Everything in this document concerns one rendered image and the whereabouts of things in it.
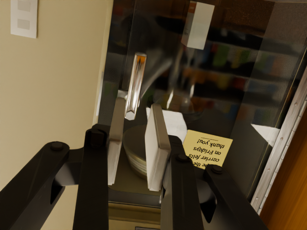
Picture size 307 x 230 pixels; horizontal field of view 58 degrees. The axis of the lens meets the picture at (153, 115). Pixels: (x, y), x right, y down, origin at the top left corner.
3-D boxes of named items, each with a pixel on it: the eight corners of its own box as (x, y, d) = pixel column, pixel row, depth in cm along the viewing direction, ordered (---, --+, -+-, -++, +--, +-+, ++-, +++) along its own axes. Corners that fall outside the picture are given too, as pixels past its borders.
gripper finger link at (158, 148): (158, 146, 15) (172, 148, 15) (151, 102, 21) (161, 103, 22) (147, 191, 16) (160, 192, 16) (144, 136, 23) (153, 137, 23)
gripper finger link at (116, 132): (113, 186, 16) (100, 185, 16) (119, 132, 22) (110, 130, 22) (122, 141, 15) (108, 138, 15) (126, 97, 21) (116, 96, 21)
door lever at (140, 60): (131, 44, 38) (150, 48, 38) (120, 108, 41) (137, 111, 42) (130, 51, 33) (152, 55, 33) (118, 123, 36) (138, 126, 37)
